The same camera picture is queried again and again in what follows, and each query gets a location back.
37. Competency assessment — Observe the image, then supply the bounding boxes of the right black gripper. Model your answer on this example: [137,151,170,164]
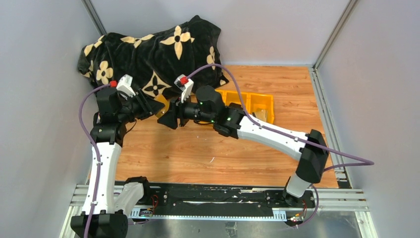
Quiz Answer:
[157,91,216,130]

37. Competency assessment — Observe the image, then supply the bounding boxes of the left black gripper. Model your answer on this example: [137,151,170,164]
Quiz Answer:
[117,88,165,124]

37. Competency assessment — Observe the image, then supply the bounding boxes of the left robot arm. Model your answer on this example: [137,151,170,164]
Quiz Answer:
[70,84,165,238]

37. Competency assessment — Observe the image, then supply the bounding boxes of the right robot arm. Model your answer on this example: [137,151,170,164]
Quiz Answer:
[157,86,329,207]

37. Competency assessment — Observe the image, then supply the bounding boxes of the black card holder in bin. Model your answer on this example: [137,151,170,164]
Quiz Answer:
[229,103,243,111]

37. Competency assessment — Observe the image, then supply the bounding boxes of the gold cards in bin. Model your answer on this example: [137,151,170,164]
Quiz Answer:
[252,109,268,122]

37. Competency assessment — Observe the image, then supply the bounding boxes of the black floral blanket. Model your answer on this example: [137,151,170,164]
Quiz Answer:
[77,15,228,98]

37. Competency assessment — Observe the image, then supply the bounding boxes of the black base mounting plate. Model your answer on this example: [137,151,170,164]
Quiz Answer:
[137,183,315,217]

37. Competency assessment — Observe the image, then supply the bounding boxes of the yellow three-compartment bin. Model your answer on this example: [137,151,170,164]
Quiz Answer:
[185,85,274,130]

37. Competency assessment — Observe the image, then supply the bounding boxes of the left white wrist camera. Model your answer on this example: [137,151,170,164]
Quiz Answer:
[116,74,135,98]

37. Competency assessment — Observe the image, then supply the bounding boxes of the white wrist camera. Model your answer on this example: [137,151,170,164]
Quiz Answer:
[116,74,135,98]
[174,74,194,103]

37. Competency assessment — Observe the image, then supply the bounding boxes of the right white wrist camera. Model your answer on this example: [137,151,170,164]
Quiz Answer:
[174,74,194,103]

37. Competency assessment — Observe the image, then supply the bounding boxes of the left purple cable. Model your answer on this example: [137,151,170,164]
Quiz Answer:
[78,82,119,238]

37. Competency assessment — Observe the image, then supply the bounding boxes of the aluminium frame rail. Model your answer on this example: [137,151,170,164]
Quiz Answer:
[59,183,378,238]

